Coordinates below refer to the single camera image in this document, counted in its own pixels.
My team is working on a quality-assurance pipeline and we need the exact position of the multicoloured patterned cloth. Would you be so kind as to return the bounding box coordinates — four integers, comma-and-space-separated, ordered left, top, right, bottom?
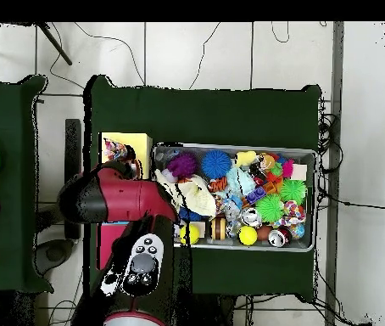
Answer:
103, 137, 129, 162

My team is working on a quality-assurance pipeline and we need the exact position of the wooden box with three holes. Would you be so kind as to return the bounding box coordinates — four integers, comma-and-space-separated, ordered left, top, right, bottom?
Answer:
96, 131, 153, 271

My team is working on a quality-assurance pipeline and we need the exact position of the clear mesh bin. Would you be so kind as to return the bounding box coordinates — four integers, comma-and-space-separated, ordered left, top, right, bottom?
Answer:
151, 142, 317, 253

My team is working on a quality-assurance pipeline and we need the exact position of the cream waffle cloth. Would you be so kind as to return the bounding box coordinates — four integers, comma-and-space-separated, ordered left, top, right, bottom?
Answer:
153, 168, 218, 218

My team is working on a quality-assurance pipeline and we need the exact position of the purple spiky toy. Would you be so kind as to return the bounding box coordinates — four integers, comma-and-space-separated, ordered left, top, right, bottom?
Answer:
166, 151, 198, 179

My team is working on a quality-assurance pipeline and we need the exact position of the blue spiky ball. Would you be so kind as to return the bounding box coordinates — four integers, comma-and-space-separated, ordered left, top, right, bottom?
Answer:
200, 149, 232, 180

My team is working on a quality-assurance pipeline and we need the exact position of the smooth yellow ball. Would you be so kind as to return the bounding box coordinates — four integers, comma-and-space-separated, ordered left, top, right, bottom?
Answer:
179, 223, 201, 245

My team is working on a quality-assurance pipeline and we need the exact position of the brown striped wooden burger toy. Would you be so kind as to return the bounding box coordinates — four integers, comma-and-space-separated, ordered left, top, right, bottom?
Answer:
209, 216, 228, 241

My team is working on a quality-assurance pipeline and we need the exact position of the dark green tablecloth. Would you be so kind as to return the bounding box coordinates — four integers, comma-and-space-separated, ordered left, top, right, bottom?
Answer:
83, 75, 322, 301

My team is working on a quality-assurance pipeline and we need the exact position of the silver drink can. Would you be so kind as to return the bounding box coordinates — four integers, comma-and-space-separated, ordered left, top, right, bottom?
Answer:
240, 206, 263, 228

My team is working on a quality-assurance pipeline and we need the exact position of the yellow tennis-seam ball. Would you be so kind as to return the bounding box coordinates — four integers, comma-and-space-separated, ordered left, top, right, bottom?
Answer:
237, 225, 259, 246

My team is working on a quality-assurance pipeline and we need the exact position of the green spiky ball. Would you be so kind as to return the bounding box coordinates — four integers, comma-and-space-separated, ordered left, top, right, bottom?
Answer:
278, 178, 308, 205
254, 194, 286, 224

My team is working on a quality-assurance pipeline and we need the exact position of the red drink can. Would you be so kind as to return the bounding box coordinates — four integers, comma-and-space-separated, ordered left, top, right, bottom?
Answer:
267, 225, 293, 248

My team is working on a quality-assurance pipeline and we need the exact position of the dark grey rounded floor object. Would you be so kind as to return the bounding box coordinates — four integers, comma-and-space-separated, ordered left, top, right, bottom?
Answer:
34, 238, 76, 276

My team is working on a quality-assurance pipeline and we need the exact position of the long black tripod leg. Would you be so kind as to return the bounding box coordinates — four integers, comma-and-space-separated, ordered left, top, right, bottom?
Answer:
37, 22, 73, 66

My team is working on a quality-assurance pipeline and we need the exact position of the dark green side-table cloth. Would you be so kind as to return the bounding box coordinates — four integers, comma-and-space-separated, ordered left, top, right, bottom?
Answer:
0, 75, 54, 295

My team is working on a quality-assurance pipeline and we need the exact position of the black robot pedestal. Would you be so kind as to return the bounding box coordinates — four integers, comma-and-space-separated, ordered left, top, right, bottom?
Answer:
190, 294, 237, 326

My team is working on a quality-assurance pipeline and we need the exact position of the black floor cable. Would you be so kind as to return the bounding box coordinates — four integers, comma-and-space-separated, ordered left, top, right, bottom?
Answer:
317, 188, 385, 211

